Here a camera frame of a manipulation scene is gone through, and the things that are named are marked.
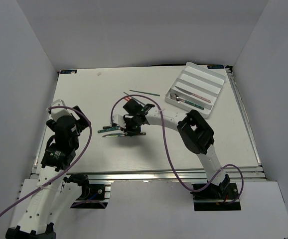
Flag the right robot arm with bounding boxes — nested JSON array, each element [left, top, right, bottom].
[[113, 99, 230, 199]]

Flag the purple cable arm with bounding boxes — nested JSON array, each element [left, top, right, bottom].
[[0, 106, 92, 239], [110, 95, 244, 205]]

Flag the fork with green handle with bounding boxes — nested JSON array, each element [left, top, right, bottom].
[[97, 126, 120, 133]]

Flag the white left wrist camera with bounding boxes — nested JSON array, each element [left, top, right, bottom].
[[46, 99, 72, 121]]

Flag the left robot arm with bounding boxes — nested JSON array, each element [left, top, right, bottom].
[[5, 104, 91, 239]]

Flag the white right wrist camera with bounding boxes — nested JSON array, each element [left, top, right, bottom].
[[110, 114, 126, 128]]

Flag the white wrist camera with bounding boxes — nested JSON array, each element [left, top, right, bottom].
[[110, 114, 126, 128], [46, 99, 72, 121]]

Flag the green chopstick far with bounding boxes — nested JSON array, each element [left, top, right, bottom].
[[129, 90, 160, 97]]

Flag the blue label sticker right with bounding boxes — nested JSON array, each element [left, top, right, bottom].
[[207, 65, 225, 69]]

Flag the white divided cutlery tray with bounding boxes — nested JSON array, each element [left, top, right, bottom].
[[164, 62, 228, 119]]

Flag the green chopstick near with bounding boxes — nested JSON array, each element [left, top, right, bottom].
[[123, 92, 145, 106]]

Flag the knife with dark handle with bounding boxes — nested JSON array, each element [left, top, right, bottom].
[[102, 132, 146, 138]]

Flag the fork with dark handle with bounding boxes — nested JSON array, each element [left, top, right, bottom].
[[103, 125, 112, 129]]

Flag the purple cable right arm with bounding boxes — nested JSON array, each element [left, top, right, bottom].
[[110, 95, 244, 205]]

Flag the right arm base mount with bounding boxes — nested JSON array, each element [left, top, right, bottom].
[[190, 183, 241, 212]]

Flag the knife with pink handle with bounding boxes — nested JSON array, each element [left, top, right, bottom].
[[175, 86, 211, 103]]

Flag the green chopstick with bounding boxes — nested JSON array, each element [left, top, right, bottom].
[[123, 92, 145, 106], [129, 90, 160, 97]]

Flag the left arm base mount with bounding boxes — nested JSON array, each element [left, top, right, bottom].
[[64, 174, 110, 209]]

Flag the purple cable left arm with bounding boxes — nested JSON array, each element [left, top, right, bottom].
[[0, 106, 92, 239]]

